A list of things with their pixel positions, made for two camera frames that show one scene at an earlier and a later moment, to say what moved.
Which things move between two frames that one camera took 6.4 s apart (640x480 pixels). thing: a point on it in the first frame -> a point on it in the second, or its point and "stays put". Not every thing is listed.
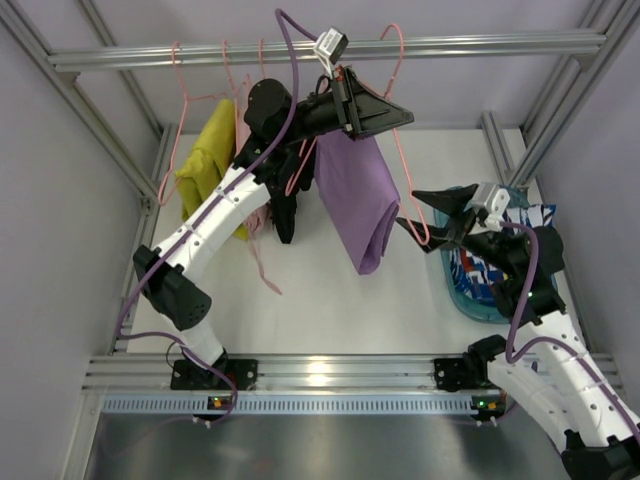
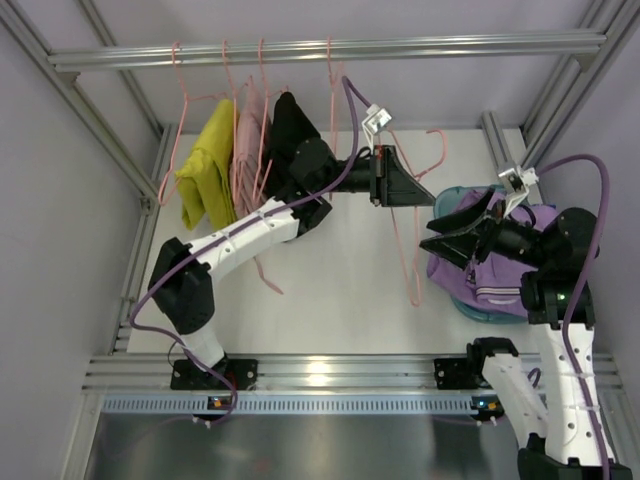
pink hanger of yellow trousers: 187,100 stays put
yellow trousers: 213,156 stays put
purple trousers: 359,195 -> 491,282
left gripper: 345,106 -> 376,175
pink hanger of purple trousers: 425,241 -> 415,301
